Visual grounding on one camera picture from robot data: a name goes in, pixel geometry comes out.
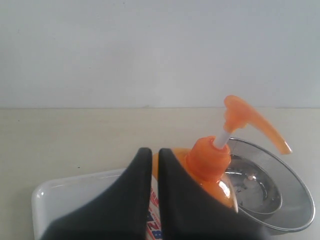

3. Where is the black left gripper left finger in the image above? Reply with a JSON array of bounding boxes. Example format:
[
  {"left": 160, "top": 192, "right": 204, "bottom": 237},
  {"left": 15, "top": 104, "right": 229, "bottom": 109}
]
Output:
[{"left": 41, "top": 147, "right": 153, "bottom": 240}]

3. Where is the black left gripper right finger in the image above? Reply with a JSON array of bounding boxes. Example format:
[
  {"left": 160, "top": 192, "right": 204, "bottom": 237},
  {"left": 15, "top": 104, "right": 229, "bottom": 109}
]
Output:
[{"left": 158, "top": 148, "right": 271, "bottom": 240}]

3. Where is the orange pump soap bottle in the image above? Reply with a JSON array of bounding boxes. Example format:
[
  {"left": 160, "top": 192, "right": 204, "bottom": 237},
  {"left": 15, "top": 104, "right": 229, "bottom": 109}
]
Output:
[{"left": 143, "top": 94, "right": 293, "bottom": 240}]

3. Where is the small shiny steel bowl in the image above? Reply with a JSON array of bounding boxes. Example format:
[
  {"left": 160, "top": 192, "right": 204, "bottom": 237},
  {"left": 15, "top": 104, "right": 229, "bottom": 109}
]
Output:
[{"left": 225, "top": 154, "right": 283, "bottom": 215}]

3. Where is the steel mesh colander bowl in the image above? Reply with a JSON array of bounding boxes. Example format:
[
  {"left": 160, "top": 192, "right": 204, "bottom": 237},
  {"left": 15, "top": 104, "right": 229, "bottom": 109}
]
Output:
[{"left": 227, "top": 137, "right": 316, "bottom": 236}]

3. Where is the white rectangular foam tray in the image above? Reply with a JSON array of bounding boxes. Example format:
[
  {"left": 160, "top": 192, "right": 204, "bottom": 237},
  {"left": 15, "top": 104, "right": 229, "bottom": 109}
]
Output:
[{"left": 31, "top": 168, "right": 125, "bottom": 240}]

